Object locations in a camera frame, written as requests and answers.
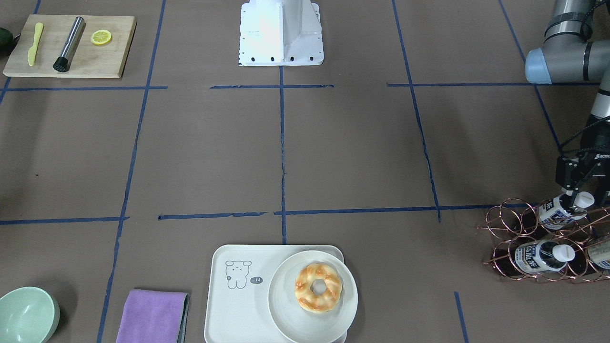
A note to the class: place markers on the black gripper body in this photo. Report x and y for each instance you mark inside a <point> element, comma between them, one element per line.
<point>597,141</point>

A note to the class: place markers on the tea bottle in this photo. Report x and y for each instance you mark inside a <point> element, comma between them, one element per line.
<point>599,253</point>
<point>559,212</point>
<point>544,256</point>

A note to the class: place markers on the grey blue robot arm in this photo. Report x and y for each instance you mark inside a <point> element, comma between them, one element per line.
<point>568,55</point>

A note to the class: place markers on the beige serving tray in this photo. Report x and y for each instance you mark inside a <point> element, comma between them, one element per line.
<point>237,307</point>

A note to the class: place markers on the glazed donut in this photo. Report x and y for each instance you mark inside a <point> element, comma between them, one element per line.
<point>318,288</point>

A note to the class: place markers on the round beige plate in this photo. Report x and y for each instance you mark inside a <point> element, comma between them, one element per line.
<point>301,326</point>

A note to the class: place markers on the purple folded cloth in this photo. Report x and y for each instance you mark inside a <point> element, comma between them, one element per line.
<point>154,317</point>

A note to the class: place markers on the wooden cutting board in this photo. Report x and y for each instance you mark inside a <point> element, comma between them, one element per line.
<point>89,61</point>

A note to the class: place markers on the lemon slice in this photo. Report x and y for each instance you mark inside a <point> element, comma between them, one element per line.
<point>101,37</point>

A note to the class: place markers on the steel muddler black tip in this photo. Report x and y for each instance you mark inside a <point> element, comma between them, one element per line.
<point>63,62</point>

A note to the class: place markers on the yellow plastic knife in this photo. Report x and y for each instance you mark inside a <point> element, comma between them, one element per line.
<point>32,52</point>

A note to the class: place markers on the green bowl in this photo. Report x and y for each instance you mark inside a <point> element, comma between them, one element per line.
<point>28,315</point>

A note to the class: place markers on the dark avocado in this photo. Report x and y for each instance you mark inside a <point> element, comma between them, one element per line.
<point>7,41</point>

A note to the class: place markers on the copper wire bottle rack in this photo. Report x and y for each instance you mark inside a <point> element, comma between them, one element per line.
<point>513,223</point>

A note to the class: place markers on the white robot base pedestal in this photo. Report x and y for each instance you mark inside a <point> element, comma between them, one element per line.
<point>280,33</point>

